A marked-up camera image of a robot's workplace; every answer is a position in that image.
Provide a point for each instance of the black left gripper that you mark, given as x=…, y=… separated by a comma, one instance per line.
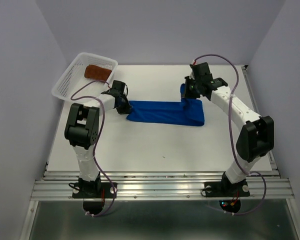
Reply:
x=126, y=109

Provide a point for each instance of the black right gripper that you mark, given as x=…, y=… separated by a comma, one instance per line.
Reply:
x=188, y=79

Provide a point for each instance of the blue towel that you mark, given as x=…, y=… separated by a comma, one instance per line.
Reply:
x=186, y=112

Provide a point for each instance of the brown towel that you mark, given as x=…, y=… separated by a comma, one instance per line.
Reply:
x=95, y=72

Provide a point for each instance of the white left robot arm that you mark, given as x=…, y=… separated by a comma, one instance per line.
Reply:
x=83, y=129

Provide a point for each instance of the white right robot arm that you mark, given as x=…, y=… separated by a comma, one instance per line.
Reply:
x=256, y=137

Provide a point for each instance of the white plastic basket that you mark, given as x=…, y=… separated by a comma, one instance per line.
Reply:
x=74, y=78

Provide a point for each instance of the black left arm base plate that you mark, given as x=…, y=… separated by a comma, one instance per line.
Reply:
x=107, y=191

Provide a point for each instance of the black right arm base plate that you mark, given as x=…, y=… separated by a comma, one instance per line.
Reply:
x=217, y=189

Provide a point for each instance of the aluminium rail frame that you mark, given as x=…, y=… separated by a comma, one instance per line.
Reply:
x=160, y=171

